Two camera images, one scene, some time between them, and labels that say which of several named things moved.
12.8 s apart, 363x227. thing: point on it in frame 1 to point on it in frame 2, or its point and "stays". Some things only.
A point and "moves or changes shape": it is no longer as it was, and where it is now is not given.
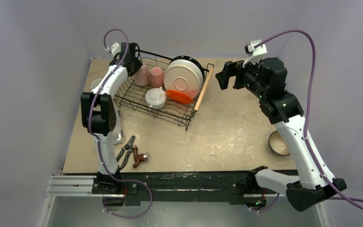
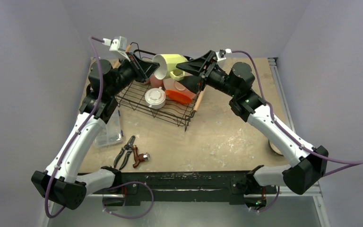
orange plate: [178, 97] stays
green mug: [95, 82] moves or changes shape
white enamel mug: [156, 98] stays
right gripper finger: [229, 70] to [195, 83]
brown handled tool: [142, 157] stays
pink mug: [157, 77] stays
